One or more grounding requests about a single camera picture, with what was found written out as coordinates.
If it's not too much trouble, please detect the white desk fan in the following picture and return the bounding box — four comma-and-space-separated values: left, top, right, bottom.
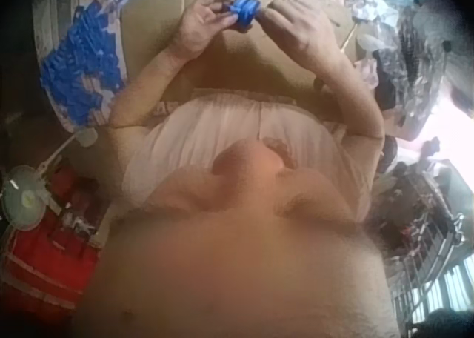
0, 163, 66, 231

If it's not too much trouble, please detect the person's left hand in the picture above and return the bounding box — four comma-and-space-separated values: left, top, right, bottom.
173, 0, 241, 63

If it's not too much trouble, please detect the heap of clear plastic bags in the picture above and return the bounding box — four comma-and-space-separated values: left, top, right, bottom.
347, 0, 467, 139

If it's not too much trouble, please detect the person's right hand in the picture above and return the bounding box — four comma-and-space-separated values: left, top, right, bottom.
257, 0, 344, 80

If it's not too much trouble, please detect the thin wooden stick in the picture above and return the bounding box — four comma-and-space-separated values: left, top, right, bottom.
339, 21, 360, 53

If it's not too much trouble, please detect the brown cardboard sheet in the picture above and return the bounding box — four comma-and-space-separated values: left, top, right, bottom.
120, 0, 366, 107

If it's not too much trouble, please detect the metal wire rack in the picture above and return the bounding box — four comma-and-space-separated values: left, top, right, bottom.
373, 159, 474, 328

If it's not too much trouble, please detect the pile of blue plastic pieces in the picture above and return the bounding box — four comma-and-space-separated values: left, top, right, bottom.
39, 0, 129, 126

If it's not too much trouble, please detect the blue plastic part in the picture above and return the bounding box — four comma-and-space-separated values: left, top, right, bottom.
221, 0, 264, 33

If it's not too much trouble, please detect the red plastic crate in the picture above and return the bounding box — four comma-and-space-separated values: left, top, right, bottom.
3, 165, 103, 319

